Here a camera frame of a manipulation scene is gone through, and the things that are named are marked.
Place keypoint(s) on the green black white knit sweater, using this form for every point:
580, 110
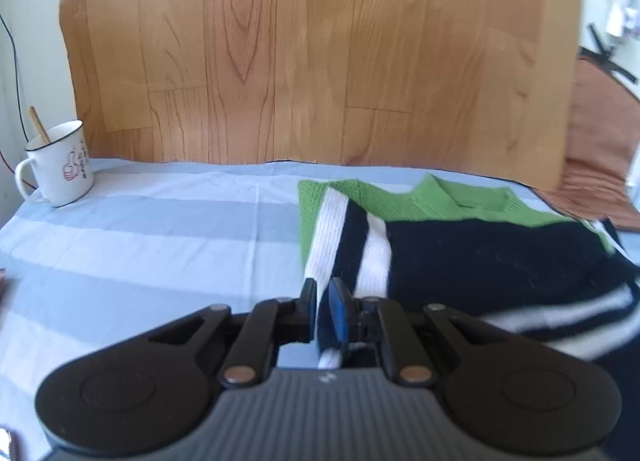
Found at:
475, 261

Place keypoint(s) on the wooden stir stick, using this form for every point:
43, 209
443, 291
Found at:
39, 123

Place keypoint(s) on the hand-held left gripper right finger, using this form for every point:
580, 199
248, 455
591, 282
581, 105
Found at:
340, 313

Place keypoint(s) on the wood pattern board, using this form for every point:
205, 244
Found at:
310, 51

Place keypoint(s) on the black tape strips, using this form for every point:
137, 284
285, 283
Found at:
607, 58

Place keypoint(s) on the white enamel mug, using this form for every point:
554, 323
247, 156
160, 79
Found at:
60, 171

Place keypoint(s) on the brown mesh seat mat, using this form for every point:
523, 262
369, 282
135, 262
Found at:
595, 141

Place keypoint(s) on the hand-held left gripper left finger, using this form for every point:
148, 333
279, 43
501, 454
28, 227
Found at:
309, 308

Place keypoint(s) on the blue white striped bed sheet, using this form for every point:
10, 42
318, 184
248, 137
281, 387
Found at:
150, 241

